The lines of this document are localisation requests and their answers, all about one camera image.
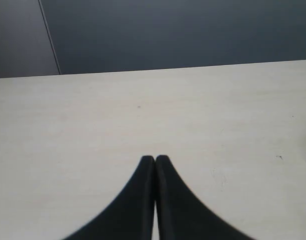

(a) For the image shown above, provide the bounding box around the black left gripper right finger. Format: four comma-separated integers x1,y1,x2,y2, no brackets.
155,155,251,240

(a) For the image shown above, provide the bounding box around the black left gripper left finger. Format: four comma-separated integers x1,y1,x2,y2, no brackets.
66,155,155,240

